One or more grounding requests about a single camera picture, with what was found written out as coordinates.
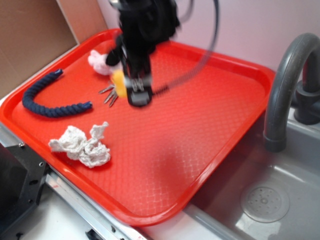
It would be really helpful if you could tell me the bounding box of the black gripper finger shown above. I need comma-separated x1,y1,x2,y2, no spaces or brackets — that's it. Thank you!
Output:
123,47,153,107
105,34,124,67

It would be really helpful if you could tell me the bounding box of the navy blue twisted rope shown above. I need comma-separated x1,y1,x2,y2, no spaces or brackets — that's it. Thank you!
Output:
22,69,93,118

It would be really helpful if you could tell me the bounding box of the yellow rubber duck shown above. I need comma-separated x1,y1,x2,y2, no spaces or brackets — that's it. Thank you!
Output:
111,70,127,98

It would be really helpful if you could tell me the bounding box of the grey curved faucet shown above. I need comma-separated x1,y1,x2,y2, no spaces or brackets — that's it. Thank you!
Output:
263,33,320,153

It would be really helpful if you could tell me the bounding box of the silver key bunch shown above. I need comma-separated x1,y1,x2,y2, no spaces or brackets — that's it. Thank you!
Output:
98,81,119,108

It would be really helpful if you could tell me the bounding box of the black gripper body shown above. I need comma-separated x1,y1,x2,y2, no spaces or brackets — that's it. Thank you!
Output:
116,0,180,54

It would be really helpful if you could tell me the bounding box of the grey sink basin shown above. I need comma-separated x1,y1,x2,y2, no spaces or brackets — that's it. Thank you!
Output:
185,116,320,240

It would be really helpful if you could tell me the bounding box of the brown cardboard panel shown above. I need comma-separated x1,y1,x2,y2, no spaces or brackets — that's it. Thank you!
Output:
0,0,108,98

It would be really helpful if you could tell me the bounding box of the pink plush toy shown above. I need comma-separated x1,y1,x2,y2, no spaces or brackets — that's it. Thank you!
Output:
87,49,117,76

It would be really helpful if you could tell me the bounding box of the dark grey faucet handle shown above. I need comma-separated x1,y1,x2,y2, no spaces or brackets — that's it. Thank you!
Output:
294,55,320,125

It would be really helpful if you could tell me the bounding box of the crumpled white cloth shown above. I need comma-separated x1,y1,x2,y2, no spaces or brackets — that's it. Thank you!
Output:
48,121,111,169

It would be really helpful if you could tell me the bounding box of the round sink drain strainer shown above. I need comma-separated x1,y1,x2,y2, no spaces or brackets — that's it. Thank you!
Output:
240,183,290,223

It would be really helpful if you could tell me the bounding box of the black metal bracket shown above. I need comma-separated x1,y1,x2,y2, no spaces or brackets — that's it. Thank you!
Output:
0,145,48,239

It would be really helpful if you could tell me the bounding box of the red plastic tray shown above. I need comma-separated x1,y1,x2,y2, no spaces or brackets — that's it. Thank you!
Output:
0,29,275,227

